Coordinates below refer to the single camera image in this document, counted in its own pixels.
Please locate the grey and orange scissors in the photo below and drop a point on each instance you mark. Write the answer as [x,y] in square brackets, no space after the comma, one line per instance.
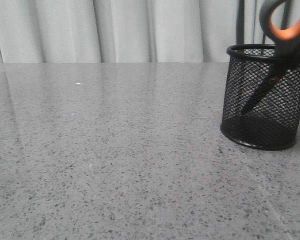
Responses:
[287,46]

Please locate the black mesh metal bucket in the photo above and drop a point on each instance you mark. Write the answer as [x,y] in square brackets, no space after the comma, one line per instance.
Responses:
[261,107]

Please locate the light grey curtain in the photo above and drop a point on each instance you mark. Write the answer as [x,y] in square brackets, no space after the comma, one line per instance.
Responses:
[126,31]

